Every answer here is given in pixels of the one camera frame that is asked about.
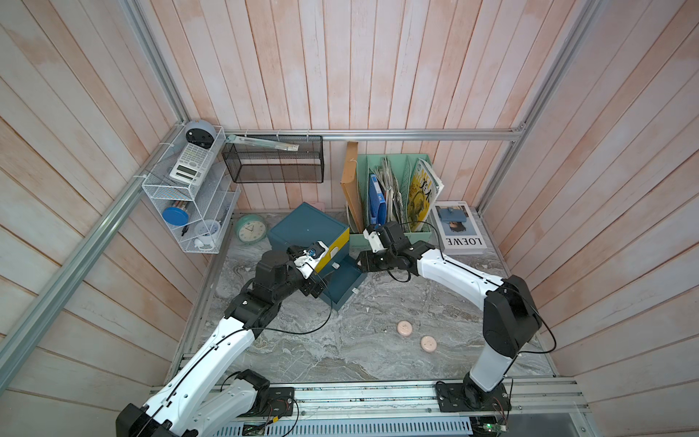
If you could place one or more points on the round grey speaker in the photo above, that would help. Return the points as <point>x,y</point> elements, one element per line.
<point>200,133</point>

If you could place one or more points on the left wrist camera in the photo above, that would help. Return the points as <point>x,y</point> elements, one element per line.
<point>313,259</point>

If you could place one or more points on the pink earphone case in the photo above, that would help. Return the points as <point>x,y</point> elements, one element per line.
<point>428,344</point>
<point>404,328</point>

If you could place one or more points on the blue binder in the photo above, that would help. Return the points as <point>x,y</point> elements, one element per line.
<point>377,202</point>

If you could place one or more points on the white wire shelf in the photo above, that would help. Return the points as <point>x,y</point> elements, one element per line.
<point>214,199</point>

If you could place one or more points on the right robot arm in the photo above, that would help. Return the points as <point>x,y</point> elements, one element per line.
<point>510,318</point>

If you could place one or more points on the LOEWE book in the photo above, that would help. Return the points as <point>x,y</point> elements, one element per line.
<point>458,230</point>

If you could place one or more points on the teal drawer cabinet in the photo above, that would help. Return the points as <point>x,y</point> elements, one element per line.
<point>297,231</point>

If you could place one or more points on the brown envelope folder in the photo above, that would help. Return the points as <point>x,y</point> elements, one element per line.
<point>350,187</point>

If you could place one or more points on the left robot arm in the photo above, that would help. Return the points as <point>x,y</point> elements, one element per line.
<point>183,407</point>

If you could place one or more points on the blue lid jar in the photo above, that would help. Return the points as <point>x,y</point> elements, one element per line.
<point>176,214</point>

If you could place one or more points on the yellow magazine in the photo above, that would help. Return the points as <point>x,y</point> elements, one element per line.
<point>424,189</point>

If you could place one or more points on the yellow drawer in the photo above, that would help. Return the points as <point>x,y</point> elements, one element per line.
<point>336,249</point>

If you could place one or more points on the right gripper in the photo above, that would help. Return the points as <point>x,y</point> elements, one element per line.
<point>366,261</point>

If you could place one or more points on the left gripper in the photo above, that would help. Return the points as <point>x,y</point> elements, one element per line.
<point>308,287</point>

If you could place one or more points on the green alarm clock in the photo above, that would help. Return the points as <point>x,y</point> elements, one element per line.
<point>251,229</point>

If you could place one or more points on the ruler on basket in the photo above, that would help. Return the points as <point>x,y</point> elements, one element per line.
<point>259,142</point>

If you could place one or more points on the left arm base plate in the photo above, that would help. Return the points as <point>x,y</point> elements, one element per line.
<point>273,402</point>

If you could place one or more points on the white calculator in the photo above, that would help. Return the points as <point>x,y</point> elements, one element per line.
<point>193,165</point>

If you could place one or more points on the white cup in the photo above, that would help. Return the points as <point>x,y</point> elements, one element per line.
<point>207,232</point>

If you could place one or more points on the newspapers in organizer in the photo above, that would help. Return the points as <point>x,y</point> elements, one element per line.
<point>396,188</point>

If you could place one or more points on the pink earphone case bottom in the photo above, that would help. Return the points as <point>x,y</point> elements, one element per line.
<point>428,344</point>

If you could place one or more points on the black mesh basket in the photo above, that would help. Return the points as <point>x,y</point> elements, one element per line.
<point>248,165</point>

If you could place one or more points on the green file organizer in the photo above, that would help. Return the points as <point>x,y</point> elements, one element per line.
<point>368,164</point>

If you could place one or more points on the teal bottom drawer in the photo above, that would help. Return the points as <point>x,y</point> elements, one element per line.
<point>343,279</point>

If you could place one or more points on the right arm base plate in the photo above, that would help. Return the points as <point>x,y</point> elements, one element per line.
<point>470,398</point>

